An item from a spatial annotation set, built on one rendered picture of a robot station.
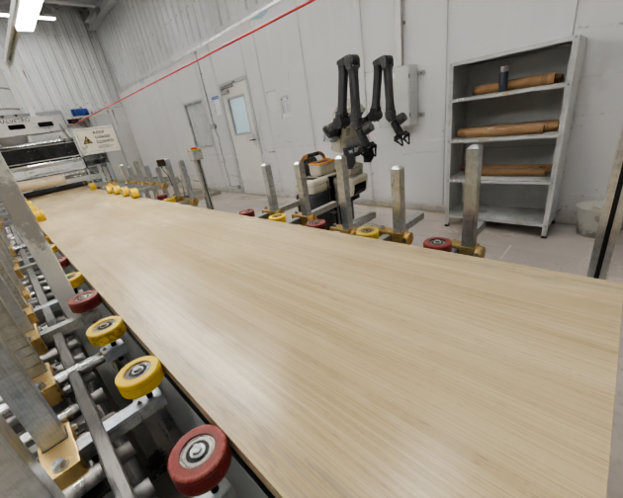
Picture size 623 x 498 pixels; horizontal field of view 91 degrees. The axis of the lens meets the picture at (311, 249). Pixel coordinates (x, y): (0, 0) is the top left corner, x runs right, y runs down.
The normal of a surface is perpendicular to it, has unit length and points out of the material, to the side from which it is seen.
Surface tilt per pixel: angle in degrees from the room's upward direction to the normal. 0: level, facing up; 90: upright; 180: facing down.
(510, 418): 0
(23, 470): 90
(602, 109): 90
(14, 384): 90
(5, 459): 90
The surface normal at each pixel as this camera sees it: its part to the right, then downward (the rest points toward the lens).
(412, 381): -0.15, -0.91
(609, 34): -0.68, 0.38
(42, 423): 0.72, 0.18
